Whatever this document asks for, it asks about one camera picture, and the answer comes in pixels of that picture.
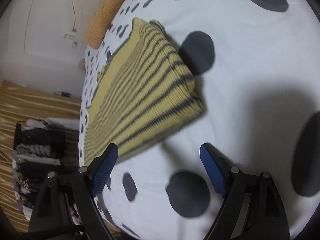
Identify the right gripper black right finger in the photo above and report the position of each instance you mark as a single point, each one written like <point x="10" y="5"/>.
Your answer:
<point x="225" y="179"/>

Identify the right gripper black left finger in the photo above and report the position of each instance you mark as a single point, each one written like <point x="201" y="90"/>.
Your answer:
<point x="99" y="170"/>

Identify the yellow grey-striped knit sweater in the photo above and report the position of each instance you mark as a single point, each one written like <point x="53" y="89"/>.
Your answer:
<point x="143" y="94"/>

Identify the beige plush toy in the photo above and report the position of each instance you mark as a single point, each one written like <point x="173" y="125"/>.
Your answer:
<point x="81" y="64"/>

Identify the white black-dotted bed cover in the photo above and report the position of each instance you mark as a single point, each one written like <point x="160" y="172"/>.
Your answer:
<point x="256" y="69"/>

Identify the orange fuzzy pillow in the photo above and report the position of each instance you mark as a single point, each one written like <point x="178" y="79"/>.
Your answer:
<point x="100" y="22"/>

